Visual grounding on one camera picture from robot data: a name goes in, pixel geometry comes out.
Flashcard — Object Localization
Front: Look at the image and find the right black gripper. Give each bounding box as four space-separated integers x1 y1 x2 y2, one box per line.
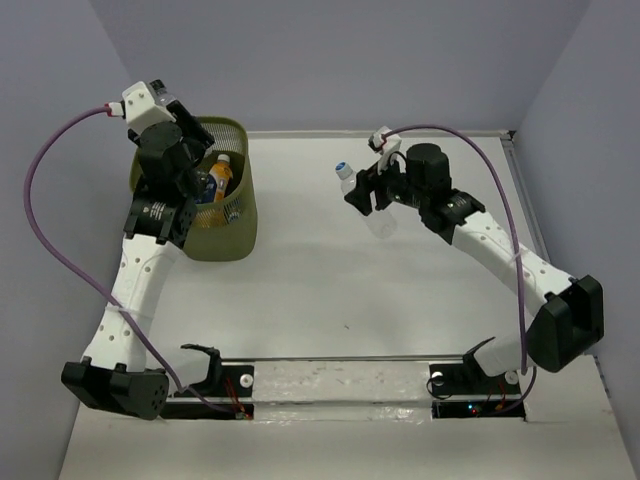
346 147 428 214

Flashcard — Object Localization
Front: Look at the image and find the clear plastic bottle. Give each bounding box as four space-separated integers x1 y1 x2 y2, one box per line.
335 162 397 239

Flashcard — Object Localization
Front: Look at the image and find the orange tea bottle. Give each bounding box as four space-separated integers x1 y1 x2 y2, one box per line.
196 154 233 228

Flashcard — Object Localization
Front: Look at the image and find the pepsi label small bottle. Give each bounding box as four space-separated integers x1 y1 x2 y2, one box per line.
149 79 176 108

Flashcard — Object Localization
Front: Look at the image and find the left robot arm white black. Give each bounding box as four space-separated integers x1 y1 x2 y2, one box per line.
61 101 214 420

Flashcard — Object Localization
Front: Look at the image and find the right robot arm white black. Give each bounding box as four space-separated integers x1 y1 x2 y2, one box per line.
335 143 605 392

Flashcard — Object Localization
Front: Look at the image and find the green mesh waste bin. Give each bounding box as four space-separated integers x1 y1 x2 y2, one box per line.
122 117 258 265

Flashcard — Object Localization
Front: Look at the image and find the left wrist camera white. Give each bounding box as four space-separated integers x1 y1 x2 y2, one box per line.
105 81 176 134

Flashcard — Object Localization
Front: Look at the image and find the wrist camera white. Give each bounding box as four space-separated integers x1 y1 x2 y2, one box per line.
368 126 402 174
105 81 176 134

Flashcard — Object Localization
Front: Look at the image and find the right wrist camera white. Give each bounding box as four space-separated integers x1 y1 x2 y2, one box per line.
368 126 402 174

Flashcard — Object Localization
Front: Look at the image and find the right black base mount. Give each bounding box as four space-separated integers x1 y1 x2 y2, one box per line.
425 363 526 419

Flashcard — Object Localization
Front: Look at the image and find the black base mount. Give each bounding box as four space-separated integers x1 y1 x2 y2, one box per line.
425 363 526 419
160 363 255 421

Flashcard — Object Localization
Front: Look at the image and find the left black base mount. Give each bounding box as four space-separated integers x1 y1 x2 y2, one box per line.
160 363 255 421

